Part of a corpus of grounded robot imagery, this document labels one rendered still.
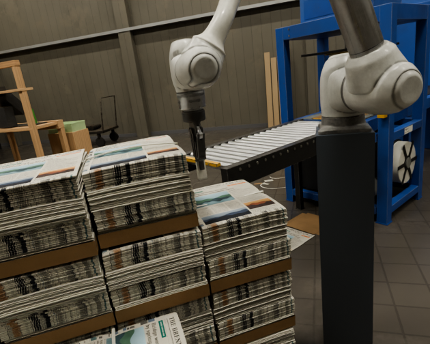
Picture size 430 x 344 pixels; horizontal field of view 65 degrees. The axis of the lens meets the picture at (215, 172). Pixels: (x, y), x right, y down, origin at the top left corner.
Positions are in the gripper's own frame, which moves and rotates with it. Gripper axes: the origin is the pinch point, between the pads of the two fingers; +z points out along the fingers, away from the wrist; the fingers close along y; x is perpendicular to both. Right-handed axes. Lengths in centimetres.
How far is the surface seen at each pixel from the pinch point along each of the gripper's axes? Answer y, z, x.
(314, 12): -141, -65, 143
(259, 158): -55, 16, 46
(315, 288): -39, 96, 67
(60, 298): 19, 22, -48
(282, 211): 18.0, 14.0, 20.2
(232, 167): -47, 16, 27
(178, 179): 16.8, -3.3, -11.0
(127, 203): 16.7, 0.5, -26.1
